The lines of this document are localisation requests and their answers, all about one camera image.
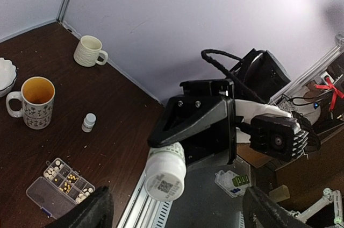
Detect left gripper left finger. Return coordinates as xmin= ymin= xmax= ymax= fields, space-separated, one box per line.
xmin=49 ymin=186 xmax=114 ymax=228

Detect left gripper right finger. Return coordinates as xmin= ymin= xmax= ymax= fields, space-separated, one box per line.
xmin=242 ymin=186 xmax=310 ymax=228

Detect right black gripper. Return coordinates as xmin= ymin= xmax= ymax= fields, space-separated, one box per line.
xmin=147 ymin=79 xmax=237 ymax=166

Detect clear plastic pill organizer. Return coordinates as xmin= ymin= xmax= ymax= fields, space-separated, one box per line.
xmin=26 ymin=158 xmax=96 ymax=219

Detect small white bottle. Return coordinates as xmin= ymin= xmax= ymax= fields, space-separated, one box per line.
xmin=82 ymin=113 xmax=97 ymax=133
xmin=145 ymin=142 xmax=187 ymax=202

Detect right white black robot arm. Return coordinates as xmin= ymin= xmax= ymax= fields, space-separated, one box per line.
xmin=148 ymin=49 xmax=296 ymax=164

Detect cream pills in organizer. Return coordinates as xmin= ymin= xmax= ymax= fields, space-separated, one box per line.
xmin=75 ymin=187 xmax=94 ymax=204

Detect yellow pills in organizer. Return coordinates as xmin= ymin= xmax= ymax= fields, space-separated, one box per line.
xmin=59 ymin=174 xmax=78 ymax=194

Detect white pills in organizer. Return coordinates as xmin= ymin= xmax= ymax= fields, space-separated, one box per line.
xmin=43 ymin=166 xmax=60 ymax=181

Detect clear parts box outside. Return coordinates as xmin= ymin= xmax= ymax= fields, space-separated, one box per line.
xmin=214 ymin=159 xmax=253 ymax=198

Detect cardboard box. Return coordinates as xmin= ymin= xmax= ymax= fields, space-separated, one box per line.
xmin=237 ymin=139 xmax=343 ymax=211

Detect cream ribbed mug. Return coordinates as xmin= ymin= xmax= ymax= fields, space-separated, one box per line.
xmin=73 ymin=35 xmax=109 ymax=67

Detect patterned mug yellow inside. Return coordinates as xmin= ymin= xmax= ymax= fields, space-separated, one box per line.
xmin=6 ymin=76 xmax=56 ymax=130

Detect white scalloped bowl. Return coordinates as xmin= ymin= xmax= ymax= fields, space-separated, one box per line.
xmin=0 ymin=57 xmax=18 ymax=97

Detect front aluminium rail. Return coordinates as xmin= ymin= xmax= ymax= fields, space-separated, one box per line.
xmin=117 ymin=172 xmax=172 ymax=228

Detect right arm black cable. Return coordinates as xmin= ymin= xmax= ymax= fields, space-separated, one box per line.
xmin=200 ymin=48 xmax=269 ymax=105

